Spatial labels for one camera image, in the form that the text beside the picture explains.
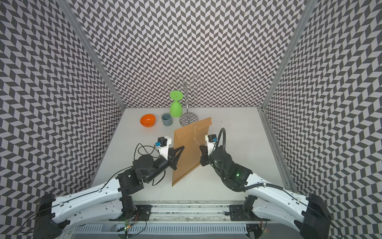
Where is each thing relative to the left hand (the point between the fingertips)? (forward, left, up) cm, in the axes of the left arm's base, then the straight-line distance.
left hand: (183, 149), depth 67 cm
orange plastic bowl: (+36, +30, -22) cm, 52 cm away
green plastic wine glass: (+29, +7, -3) cm, 30 cm away
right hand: (+3, -8, -7) cm, 11 cm away
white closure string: (+6, -5, +1) cm, 8 cm away
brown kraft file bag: (+5, -3, +2) cm, 7 cm away
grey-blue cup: (+37, +16, -22) cm, 46 cm away
